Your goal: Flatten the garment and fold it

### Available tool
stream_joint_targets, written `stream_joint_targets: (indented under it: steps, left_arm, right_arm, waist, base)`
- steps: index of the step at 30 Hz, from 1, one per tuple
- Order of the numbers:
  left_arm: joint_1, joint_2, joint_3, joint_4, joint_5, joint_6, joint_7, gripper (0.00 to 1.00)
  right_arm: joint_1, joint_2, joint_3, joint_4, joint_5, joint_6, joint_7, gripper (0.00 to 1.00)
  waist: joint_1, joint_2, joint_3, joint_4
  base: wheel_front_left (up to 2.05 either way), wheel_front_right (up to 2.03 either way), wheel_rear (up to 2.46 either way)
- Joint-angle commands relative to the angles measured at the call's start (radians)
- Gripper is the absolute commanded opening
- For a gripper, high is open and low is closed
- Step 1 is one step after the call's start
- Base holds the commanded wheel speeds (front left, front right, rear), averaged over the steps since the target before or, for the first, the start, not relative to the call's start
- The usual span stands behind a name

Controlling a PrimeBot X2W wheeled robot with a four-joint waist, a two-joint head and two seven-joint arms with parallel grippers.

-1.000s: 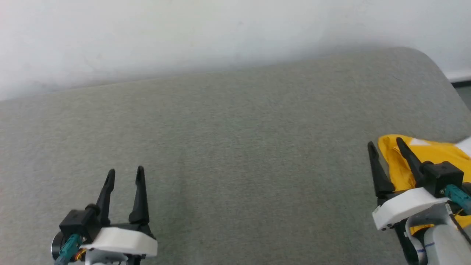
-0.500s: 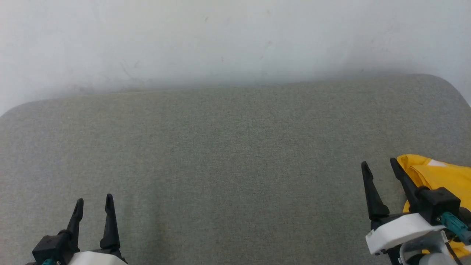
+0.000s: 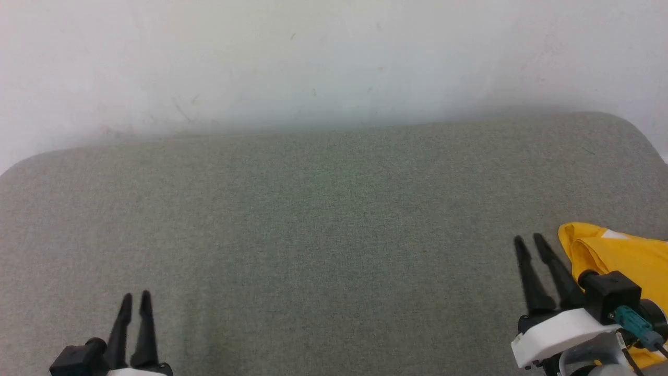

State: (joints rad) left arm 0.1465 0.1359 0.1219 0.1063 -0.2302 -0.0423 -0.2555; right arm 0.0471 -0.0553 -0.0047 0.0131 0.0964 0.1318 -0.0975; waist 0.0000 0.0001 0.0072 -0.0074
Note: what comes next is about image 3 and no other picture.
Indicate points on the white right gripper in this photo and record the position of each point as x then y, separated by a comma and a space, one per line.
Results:
558, 331

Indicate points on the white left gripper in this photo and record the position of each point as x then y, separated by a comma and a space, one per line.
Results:
141, 372

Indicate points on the yellow cartoon print t-shirt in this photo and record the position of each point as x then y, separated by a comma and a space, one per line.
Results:
634, 261

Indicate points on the light grey fabric sofa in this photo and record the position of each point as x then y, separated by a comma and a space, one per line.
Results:
313, 235

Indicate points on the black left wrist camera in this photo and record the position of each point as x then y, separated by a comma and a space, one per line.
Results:
78, 360

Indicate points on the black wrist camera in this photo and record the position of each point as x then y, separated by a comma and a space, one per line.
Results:
608, 292
78, 360

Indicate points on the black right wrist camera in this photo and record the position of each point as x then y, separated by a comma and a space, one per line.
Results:
608, 292

